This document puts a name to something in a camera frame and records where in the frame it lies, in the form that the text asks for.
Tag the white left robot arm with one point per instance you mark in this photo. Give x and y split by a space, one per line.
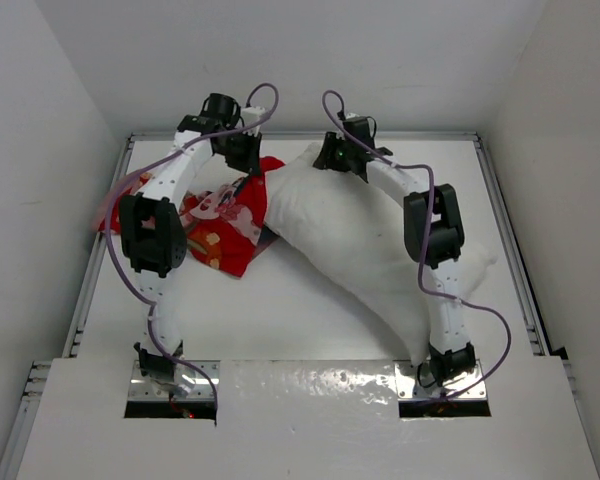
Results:
153 238

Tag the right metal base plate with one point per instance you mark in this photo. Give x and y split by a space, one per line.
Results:
417 384

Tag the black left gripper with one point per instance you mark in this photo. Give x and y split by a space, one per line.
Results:
250 161

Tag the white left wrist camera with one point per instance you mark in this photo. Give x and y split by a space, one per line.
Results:
252 117

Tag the white pillow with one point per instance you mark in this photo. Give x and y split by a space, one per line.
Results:
352 233

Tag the metal base plate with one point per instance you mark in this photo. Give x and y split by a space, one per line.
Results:
417 384
200 380

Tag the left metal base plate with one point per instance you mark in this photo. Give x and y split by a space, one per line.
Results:
200 380

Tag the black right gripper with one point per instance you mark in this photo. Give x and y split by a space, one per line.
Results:
326 159

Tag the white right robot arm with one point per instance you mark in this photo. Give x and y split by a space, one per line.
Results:
432 229

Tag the aluminium table frame rail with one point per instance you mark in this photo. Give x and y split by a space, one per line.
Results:
530 313

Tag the red patterned pillowcase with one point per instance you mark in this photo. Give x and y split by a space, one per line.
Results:
224 227

